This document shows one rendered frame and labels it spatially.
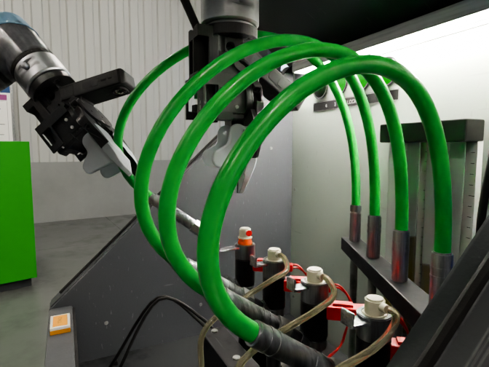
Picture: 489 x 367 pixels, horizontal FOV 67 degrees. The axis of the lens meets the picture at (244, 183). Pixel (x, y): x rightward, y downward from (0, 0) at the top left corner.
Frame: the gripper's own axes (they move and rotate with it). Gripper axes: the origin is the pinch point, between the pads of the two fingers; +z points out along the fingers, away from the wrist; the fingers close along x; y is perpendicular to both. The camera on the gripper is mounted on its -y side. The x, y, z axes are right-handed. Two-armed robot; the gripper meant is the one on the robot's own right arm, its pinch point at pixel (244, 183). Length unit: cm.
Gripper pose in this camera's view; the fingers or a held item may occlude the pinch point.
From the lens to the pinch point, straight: 50.7
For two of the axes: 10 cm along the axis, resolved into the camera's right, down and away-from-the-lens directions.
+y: -9.0, 0.4, -4.4
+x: 4.4, 0.9, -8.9
